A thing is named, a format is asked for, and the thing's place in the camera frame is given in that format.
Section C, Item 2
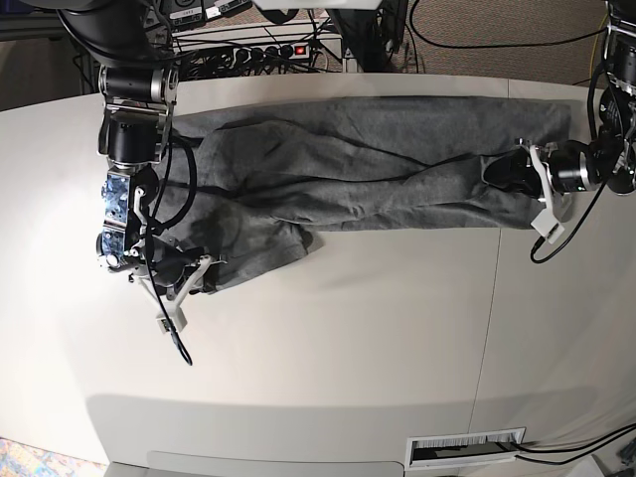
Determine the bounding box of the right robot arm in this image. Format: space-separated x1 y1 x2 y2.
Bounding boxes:
57 1 214 298

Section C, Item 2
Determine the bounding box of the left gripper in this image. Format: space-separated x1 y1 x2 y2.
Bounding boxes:
482 141 596 197

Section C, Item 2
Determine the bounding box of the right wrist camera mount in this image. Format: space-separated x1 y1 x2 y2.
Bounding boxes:
129 250 228 334

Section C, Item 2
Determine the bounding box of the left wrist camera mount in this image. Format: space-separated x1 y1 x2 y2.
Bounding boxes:
518 138 571 244

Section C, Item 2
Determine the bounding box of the table cable grommet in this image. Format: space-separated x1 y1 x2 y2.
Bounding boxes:
404 427 526 471

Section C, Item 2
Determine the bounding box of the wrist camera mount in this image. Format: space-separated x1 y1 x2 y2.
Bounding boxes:
518 138 571 244
129 250 228 334

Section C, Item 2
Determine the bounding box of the black cable pair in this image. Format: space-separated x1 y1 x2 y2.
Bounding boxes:
514 424 636 466

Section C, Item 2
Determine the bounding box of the white power strip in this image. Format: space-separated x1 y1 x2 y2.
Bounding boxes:
223 43 313 66

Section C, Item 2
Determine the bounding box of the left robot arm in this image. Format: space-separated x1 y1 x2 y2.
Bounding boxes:
483 1 635 199

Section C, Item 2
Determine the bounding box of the yellow cable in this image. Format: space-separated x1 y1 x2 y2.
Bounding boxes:
587 9 610 86

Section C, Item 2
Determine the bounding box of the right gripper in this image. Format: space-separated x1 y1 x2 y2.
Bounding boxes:
126 237 224 298

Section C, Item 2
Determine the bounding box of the black floor cable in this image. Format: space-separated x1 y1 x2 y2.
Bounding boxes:
409 0 610 50

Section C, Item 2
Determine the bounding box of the grey T-shirt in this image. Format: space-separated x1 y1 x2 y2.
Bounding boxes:
172 96 570 291

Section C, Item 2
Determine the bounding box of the white overhead camera mount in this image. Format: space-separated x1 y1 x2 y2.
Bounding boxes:
253 0 382 10

